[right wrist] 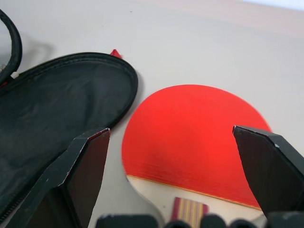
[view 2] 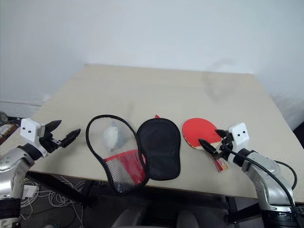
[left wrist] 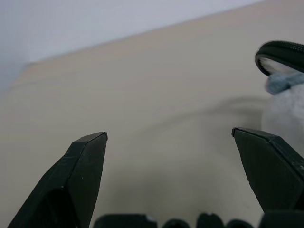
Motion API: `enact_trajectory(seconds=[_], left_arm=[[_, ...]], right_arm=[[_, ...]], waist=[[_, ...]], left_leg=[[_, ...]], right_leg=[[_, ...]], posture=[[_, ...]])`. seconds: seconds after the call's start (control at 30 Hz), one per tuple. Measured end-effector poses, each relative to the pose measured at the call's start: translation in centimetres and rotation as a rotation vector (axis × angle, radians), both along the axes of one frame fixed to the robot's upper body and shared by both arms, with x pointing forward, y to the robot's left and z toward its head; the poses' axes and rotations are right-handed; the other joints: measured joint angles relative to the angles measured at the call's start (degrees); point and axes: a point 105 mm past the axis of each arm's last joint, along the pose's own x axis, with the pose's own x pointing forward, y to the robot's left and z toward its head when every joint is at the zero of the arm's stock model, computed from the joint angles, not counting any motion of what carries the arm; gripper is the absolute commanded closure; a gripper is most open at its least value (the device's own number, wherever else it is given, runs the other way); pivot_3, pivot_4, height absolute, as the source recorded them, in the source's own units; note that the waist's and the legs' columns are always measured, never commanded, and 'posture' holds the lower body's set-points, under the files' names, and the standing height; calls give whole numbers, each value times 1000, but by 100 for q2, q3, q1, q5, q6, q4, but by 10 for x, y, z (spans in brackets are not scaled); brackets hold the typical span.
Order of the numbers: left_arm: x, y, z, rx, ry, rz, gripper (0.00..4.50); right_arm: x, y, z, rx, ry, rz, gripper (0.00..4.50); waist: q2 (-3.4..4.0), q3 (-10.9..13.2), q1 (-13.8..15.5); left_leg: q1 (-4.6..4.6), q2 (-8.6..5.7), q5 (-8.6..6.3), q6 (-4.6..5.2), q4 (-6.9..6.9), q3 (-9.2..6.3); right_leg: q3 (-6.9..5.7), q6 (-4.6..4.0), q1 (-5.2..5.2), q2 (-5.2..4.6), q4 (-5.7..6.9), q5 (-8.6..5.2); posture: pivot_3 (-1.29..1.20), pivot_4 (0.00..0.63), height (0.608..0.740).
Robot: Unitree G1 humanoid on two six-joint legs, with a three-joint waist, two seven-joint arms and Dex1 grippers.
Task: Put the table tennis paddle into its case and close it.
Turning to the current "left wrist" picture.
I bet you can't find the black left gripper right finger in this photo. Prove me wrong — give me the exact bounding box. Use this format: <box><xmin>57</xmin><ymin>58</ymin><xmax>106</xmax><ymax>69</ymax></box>
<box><xmin>231</xmin><ymin>127</ymin><xmax>304</xmax><ymax>213</ymax></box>

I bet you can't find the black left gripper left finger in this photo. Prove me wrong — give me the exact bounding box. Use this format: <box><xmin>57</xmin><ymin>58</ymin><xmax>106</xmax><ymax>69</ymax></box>
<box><xmin>7</xmin><ymin>131</ymin><xmax>109</xmax><ymax>228</ymax></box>

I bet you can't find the red black paddle case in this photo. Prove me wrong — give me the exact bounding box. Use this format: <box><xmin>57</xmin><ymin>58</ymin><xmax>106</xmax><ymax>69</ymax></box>
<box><xmin>255</xmin><ymin>40</ymin><xmax>304</xmax><ymax>76</ymax></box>

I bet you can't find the white cloth bundle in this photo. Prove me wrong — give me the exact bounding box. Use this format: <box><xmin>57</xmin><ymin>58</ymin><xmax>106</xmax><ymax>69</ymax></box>
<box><xmin>262</xmin><ymin>72</ymin><xmax>304</xmax><ymax>155</ymax></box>

